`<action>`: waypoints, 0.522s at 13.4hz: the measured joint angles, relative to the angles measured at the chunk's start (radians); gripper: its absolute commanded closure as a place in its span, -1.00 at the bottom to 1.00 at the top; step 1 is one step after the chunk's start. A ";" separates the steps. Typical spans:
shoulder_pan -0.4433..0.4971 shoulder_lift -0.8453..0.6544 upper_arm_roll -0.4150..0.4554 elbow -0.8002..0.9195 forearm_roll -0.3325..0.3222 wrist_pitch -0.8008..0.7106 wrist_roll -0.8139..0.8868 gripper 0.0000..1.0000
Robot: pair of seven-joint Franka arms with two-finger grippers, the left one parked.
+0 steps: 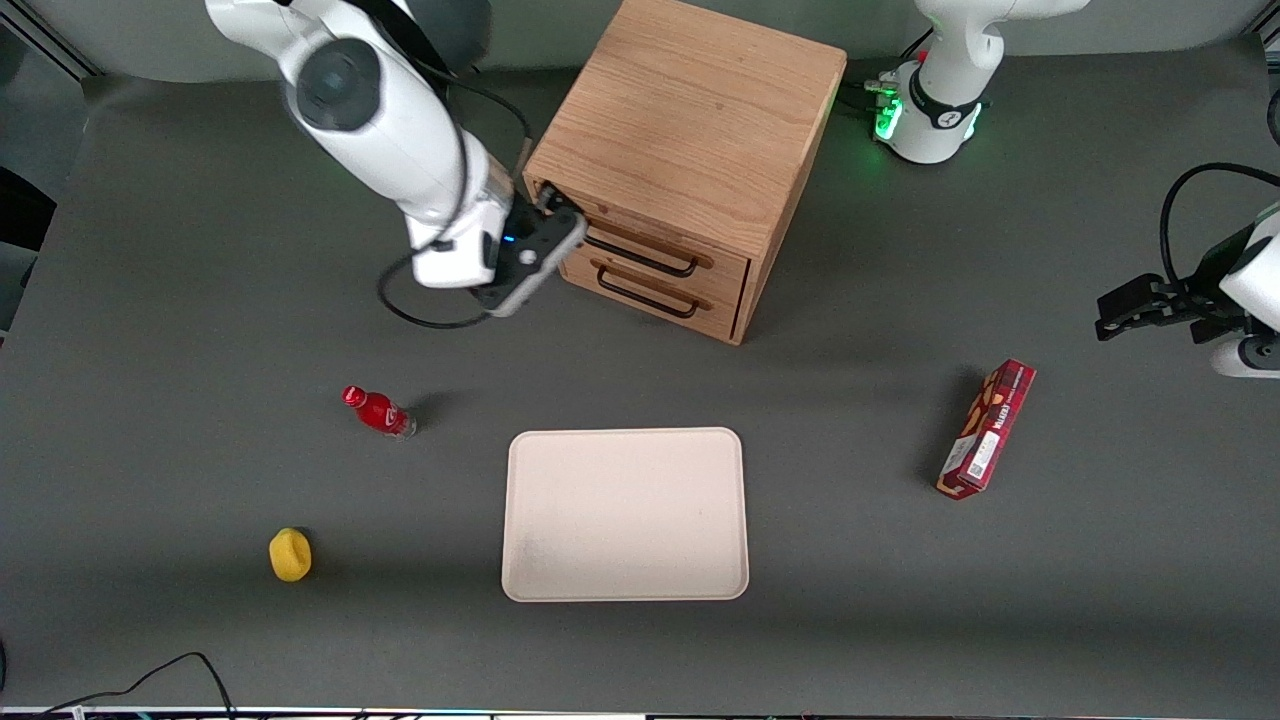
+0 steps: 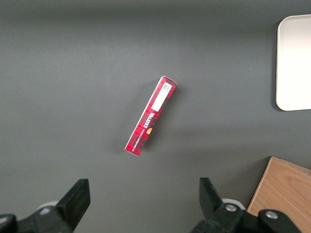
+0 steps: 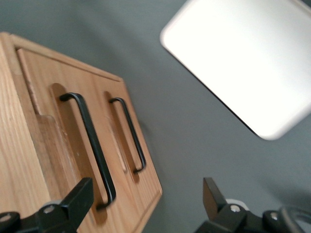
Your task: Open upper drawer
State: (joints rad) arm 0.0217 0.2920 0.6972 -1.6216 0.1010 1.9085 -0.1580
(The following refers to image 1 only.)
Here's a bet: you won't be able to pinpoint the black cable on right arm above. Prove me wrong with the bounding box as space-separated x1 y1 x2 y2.
377 55 534 330

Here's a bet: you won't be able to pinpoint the red cookie box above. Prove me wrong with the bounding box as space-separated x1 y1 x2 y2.
936 358 1037 501

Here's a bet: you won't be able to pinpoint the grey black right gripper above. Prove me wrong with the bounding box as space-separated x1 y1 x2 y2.
472 184 589 318

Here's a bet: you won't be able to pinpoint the black cable on table edge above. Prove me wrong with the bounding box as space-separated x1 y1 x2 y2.
0 652 237 720

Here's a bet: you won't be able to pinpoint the wooden drawer with black handle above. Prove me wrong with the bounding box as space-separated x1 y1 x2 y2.
534 180 752 307
560 252 746 346

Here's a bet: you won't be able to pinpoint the cables at left arm base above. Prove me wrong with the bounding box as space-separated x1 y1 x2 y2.
845 30 933 116

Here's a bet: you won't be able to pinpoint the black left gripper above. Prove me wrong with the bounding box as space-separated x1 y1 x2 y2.
1095 272 1249 343

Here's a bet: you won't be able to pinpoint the beige rectangular tray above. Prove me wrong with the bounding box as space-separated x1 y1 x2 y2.
501 427 750 604

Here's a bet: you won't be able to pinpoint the wooden drawer cabinet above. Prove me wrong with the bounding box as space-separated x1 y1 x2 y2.
523 0 849 347

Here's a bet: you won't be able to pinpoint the red plastic bottle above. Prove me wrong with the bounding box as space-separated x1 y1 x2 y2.
342 385 418 439

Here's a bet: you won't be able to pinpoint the aluminium frame profile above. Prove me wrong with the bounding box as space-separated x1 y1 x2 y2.
0 0 103 83

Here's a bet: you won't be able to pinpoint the black object at table side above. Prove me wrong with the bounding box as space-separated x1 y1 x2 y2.
0 165 58 253

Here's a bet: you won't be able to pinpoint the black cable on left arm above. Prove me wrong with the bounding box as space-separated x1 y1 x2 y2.
1159 162 1280 293

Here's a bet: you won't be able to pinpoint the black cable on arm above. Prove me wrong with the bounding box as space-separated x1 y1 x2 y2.
1159 162 1280 293
377 55 534 330

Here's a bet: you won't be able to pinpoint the yellow lemon toy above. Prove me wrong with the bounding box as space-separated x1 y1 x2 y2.
268 527 313 583

